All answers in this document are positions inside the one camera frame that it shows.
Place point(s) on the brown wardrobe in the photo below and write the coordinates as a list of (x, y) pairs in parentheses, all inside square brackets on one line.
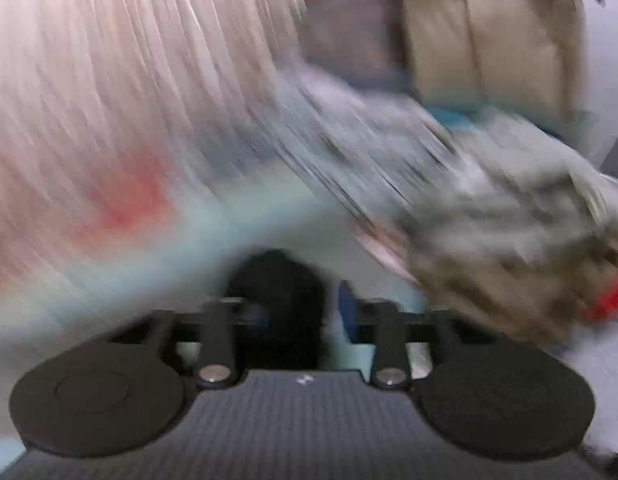
[(494, 45)]

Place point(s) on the red cloth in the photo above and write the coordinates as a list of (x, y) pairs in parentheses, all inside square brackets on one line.
[(611, 300)]

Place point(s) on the pink leaf-print curtain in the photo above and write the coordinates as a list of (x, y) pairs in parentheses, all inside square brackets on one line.
[(99, 60)]

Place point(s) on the black pants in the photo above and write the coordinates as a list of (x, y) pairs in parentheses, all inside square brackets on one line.
[(276, 305)]

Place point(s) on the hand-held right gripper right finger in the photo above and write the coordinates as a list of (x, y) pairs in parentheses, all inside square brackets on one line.
[(348, 310)]

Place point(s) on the olive clothes pile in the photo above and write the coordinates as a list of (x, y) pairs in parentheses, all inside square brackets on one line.
[(489, 245)]

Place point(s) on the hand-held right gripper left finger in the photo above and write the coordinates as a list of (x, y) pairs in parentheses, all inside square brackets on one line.
[(216, 330)]

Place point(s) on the red patchwork quilt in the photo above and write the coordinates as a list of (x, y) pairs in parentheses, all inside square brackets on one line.
[(339, 135)]

